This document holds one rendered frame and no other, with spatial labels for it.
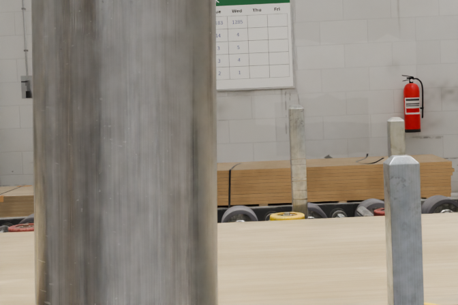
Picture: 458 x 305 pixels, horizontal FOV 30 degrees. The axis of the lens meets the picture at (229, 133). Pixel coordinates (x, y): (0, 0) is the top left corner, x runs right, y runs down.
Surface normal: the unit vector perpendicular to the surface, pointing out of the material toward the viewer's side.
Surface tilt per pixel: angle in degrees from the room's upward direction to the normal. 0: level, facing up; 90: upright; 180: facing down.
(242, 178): 90
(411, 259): 90
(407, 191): 90
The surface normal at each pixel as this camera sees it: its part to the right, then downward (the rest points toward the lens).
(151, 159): 0.34, 0.02
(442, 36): -0.04, 0.05
